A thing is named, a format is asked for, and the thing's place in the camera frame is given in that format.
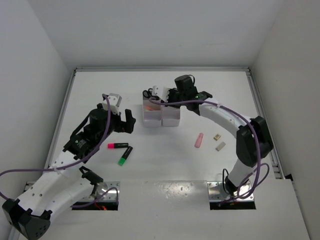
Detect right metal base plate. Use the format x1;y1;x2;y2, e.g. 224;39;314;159
207;181;254;204

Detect white left organizer box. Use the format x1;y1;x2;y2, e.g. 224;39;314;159
142;96;162;128

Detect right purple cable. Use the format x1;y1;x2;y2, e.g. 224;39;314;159
148;96;270;204

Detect black handled scissors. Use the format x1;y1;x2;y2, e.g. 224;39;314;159
142;88;153;99

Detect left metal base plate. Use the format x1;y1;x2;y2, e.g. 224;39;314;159
88;181;121;202

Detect pink stapler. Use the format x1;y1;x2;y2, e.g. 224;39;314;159
194;132;204;148

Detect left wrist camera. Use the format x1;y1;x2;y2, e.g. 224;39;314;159
102;93;122;116

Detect metal base plate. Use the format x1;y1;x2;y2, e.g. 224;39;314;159
207;181;254;204
88;181;121;202

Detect purple cable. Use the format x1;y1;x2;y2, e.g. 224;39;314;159
148;96;270;204
0;94;120;209

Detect white right organizer box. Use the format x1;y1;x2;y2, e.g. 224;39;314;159
161;105;181;127

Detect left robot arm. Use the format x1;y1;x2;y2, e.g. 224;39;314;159
2;108;136;240

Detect white organizer box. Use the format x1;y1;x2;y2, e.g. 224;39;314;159
161;105;181;127
142;96;162;128

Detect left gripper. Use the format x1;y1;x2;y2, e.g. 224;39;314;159
96;107;135;143

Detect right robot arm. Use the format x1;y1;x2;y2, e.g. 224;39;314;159
157;74;274;196

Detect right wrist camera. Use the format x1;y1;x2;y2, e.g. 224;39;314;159
151;85;170;102

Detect beige eraser block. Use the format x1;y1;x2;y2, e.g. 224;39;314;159
215;141;226;152

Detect aluminium table frame rail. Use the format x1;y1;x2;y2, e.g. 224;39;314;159
7;65;287;240

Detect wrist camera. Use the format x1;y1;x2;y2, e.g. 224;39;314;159
102;93;122;116
151;85;170;102

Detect pink black highlighter marker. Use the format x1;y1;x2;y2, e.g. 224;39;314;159
107;142;129;149

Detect green black highlighter marker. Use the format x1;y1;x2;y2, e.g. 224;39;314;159
118;146;133;166

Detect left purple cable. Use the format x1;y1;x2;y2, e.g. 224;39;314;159
0;94;120;209

